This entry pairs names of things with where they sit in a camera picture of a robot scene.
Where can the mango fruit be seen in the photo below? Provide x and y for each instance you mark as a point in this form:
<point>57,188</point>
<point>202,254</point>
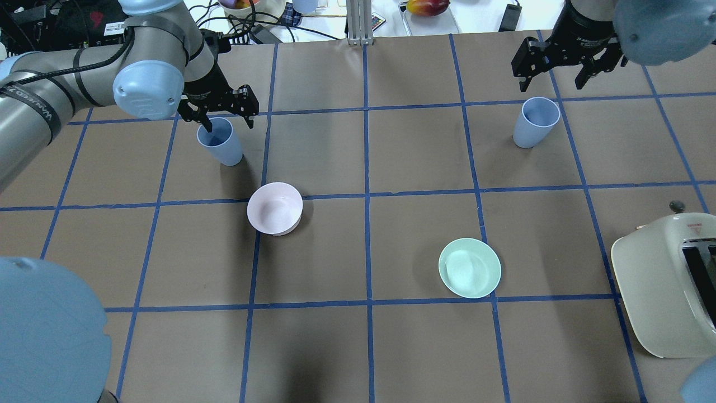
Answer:
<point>427,8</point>

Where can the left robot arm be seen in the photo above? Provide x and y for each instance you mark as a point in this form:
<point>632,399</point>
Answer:
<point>54,347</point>

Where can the green bowl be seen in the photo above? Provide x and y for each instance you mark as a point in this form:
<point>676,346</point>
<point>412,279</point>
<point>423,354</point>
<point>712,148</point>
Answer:
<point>469,268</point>

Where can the white toaster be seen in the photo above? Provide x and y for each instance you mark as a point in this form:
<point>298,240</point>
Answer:
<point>665,272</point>

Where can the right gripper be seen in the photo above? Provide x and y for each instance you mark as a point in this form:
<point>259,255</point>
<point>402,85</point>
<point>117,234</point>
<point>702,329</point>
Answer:
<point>583,29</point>

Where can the aluminium frame post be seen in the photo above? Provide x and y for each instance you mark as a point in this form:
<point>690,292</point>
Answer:
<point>359,23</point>

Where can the blue cup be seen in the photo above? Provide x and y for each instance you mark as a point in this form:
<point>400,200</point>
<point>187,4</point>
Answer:
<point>222,142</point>
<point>537,118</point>

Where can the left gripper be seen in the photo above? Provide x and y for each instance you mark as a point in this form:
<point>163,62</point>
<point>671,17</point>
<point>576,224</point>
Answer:
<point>205,85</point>

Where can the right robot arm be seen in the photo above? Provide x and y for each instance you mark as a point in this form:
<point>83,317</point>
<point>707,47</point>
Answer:
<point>656,32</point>

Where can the pink bowl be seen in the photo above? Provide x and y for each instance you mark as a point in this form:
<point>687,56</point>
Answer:
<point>275,209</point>

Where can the black power adapter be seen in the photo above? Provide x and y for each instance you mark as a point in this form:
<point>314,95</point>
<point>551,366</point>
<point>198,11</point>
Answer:
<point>510,18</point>

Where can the remote control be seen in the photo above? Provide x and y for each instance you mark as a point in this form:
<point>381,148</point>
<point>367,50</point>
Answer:
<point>377,21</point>

